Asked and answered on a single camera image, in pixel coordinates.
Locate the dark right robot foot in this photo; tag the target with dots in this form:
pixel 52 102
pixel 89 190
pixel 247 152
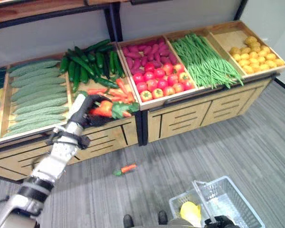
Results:
pixel 163 217

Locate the wooden potato tray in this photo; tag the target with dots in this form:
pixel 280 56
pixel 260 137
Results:
pixel 228 35

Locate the yellow potato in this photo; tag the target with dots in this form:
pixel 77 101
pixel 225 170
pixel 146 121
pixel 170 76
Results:
pixel 254 61
pixel 255 44
pixel 253 55
pixel 271 56
pixel 244 63
pixel 235 50
pixel 256 49
pixel 270 64
pixel 248 69
pixel 264 67
pixel 261 59
pixel 236 57
pixel 246 50
pixel 266 49
pixel 245 56
pixel 251 40
pixel 279 62

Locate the wooden display stand base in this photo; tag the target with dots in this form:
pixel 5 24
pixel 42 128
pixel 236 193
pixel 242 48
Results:
pixel 204 111
pixel 104 140

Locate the orange carrot with green leaves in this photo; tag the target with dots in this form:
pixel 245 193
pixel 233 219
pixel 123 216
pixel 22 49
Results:
pixel 104 109

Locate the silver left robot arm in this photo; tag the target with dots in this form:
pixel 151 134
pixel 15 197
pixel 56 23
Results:
pixel 59 154

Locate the purple sweet potato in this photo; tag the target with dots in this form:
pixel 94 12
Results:
pixel 157 57
pixel 165 60
pixel 155 48
pixel 133 48
pixel 164 53
pixel 173 58
pixel 145 61
pixel 147 50
pixel 137 71
pixel 125 51
pixel 137 64
pixel 150 57
pixel 134 55
pixel 157 64
pixel 129 63

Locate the wooden bitter gourd tray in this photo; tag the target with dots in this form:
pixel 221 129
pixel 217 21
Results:
pixel 3 107

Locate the dark robot foot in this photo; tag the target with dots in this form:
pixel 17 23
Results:
pixel 128 221
pixel 163 217

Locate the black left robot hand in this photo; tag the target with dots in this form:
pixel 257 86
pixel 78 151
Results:
pixel 79 111

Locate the pale green bitter gourd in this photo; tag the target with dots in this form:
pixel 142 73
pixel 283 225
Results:
pixel 38 81
pixel 40 117
pixel 42 110
pixel 35 72
pixel 40 97
pixel 38 91
pixel 31 130
pixel 33 66
pixel 38 123
pixel 41 104

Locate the wooden cucumber and carrot tray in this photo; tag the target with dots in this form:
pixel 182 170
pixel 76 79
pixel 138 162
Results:
pixel 116 48

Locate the red tomato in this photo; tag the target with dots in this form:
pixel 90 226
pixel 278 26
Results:
pixel 169 91
pixel 138 78
pixel 141 87
pixel 159 73
pixel 149 76
pixel 162 84
pixel 178 68
pixel 157 93
pixel 183 77
pixel 152 85
pixel 146 96
pixel 188 85
pixel 149 67
pixel 173 79
pixel 178 88
pixel 168 69

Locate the green bean pile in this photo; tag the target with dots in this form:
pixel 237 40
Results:
pixel 204 61

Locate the grey plastic shopping basket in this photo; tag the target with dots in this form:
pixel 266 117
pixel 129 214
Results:
pixel 235 204

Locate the yellow bell pepper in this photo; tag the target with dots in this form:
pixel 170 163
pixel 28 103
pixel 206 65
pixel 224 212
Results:
pixel 190 212

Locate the wooden green bean tray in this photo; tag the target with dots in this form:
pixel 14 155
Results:
pixel 180 35

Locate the dark green cucumber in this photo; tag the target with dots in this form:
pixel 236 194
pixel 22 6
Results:
pixel 118 64
pixel 76 78
pixel 106 66
pixel 111 62
pixel 91 57
pixel 82 63
pixel 105 48
pixel 84 75
pixel 99 59
pixel 71 71
pixel 97 45
pixel 82 54
pixel 107 82
pixel 64 64

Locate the wooden shelf board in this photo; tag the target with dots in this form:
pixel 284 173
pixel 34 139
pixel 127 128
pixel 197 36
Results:
pixel 38 9

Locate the small orange carrot with leaves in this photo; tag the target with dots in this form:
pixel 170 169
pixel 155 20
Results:
pixel 127 168

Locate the black stand corner post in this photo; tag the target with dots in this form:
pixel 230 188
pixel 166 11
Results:
pixel 141 128

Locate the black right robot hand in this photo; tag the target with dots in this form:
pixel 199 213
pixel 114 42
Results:
pixel 222 223

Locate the dark left robot foot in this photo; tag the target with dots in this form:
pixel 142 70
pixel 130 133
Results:
pixel 128 221

